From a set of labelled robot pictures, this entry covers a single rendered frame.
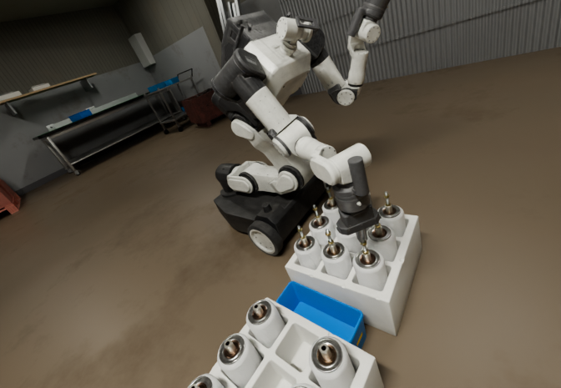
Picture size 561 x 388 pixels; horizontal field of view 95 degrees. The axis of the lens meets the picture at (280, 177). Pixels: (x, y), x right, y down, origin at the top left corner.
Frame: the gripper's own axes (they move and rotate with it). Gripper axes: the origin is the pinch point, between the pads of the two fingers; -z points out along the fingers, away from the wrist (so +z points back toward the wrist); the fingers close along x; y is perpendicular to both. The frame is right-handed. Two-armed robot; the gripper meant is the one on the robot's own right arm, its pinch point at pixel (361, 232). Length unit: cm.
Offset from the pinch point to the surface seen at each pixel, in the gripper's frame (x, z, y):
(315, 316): 22.9, -36.4, -5.9
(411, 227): -22.3, -18.7, -11.8
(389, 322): 1.2, -29.5, 9.9
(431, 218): -42, -37, -29
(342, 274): 8.3, -18.3, -3.9
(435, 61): -208, -27, -237
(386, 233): -10.6, -11.3, -6.6
